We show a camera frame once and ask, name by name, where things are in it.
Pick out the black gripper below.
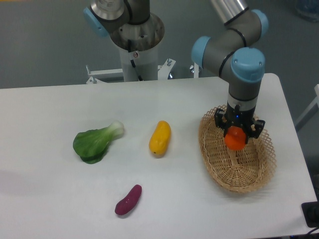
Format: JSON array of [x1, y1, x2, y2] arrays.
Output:
[[214, 103, 265, 144]]

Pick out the orange fruit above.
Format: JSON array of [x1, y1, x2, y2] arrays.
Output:
[[224, 126, 246, 151]]

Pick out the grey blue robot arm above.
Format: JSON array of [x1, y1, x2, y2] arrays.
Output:
[[83, 0, 269, 147]]

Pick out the woven wicker basket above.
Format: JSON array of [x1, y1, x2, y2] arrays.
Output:
[[198, 107, 277, 193]]

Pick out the yellow mango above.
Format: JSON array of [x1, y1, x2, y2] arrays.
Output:
[[149, 120, 171, 157]]

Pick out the black device at edge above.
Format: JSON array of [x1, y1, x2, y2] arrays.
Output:
[[301, 202, 319, 228]]

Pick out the purple sweet potato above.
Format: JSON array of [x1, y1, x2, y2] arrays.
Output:
[[115, 184, 142, 216]]

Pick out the green bok choy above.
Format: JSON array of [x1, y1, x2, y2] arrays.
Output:
[[72, 120, 125, 164]]

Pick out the white frame at right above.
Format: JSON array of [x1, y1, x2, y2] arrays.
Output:
[[295, 84, 319, 132]]

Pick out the white mounting bracket frame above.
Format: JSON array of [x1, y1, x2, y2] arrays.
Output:
[[86, 58, 203, 84]]

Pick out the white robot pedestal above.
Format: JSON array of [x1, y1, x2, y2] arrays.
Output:
[[119, 47, 159, 82]]

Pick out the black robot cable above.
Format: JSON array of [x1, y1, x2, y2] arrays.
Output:
[[127, 39, 144, 82]]

